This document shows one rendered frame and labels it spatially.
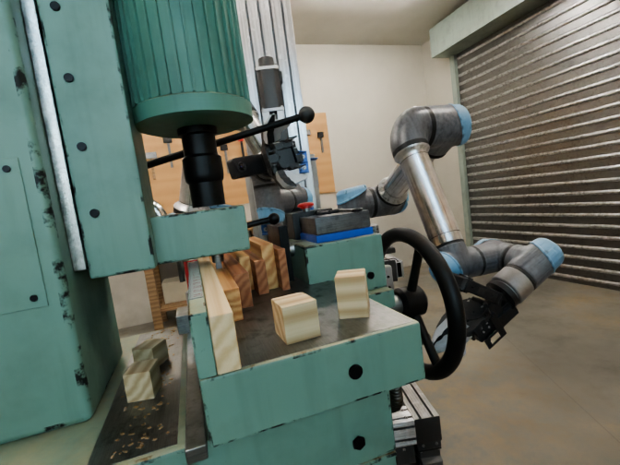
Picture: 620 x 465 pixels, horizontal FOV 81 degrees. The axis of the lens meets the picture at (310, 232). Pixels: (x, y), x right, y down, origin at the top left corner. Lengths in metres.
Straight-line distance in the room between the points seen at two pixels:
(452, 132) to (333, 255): 0.62
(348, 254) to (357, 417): 0.24
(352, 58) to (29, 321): 4.44
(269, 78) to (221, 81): 0.92
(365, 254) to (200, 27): 0.40
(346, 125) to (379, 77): 0.75
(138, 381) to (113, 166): 0.28
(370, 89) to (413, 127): 3.70
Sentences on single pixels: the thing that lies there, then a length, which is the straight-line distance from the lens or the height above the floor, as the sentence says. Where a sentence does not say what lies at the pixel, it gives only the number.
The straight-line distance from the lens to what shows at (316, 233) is 0.58.
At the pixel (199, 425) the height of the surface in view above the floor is 0.81.
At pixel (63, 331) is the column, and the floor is 0.92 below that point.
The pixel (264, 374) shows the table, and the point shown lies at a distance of 0.34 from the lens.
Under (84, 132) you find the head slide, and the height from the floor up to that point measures 1.15.
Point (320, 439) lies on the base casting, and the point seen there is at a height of 0.76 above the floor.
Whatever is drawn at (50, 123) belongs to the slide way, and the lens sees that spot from 0.56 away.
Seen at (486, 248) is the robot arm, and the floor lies 0.86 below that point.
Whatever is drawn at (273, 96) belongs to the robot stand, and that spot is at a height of 1.42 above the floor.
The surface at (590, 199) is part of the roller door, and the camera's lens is 3.68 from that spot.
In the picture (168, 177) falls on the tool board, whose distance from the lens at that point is 3.93.
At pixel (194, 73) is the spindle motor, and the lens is 0.55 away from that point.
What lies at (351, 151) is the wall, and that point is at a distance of 4.42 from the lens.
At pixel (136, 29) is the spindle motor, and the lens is 0.59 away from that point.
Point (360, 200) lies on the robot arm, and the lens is 1.33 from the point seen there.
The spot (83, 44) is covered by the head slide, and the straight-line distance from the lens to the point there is 0.58.
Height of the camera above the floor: 1.03
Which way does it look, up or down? 6 degrees down
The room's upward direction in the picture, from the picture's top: 8 degrees counter-clockwise
